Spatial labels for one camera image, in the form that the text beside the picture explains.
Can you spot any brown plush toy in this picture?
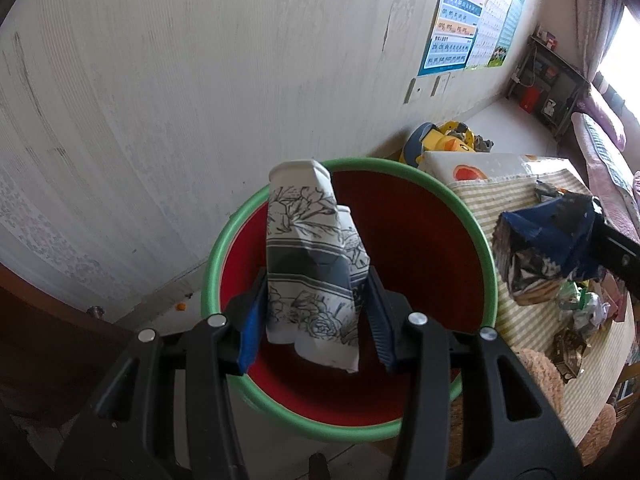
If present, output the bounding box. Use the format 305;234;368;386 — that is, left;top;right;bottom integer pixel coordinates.
447;347;617;468

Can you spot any crinkled silver wrapper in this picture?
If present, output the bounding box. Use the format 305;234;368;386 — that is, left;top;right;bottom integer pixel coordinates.
532;180;568;203

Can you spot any silver green wrapper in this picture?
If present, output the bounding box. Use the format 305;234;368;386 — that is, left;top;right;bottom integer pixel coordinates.
555;280;608;341

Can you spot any blue wall poster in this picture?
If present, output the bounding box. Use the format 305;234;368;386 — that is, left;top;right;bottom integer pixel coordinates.
417;0;496;77

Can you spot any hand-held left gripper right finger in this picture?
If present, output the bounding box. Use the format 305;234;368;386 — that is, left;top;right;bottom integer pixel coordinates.
367;267;586;480

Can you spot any floral paper packet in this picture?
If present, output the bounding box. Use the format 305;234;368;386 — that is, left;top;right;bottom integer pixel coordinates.
264;158;371;373

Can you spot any red bin with green rim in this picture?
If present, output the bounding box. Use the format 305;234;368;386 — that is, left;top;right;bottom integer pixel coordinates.
201;157;499;443

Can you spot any dark shelf unit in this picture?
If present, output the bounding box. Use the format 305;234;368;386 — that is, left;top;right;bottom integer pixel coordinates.
505;35;591;141

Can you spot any green-edged wall poster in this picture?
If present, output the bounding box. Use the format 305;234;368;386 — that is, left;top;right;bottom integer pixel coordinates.
465;0;527;68

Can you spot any brown wooden furniture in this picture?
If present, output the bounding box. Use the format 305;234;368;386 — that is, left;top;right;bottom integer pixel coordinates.
0;265;136;426

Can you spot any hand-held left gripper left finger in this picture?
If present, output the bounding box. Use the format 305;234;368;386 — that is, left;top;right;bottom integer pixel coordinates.
55;267;269;480

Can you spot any pink bedding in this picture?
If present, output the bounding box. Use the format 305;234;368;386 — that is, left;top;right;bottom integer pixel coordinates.
570;75;640;241

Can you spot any white box with orange print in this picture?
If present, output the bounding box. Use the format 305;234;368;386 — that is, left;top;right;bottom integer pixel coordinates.
417;150;576;183

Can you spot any yellow toy vehicle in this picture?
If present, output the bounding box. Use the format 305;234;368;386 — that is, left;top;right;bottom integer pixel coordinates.
398;120;476;166

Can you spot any dark gold wrapper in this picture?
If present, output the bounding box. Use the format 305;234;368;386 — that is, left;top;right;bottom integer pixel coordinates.
550;327;588;383

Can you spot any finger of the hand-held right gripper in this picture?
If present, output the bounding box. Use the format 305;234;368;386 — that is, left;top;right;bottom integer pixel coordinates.
580;195;640;301

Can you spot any pale curtain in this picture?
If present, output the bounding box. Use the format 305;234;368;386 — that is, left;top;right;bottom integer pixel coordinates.
570;0;631;86

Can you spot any dark blue foil packet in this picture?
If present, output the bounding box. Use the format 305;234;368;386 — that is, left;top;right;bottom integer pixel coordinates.
492;192;608;306

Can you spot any pink wrapper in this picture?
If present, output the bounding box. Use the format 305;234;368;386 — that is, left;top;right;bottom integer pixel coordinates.
600;270;631;321

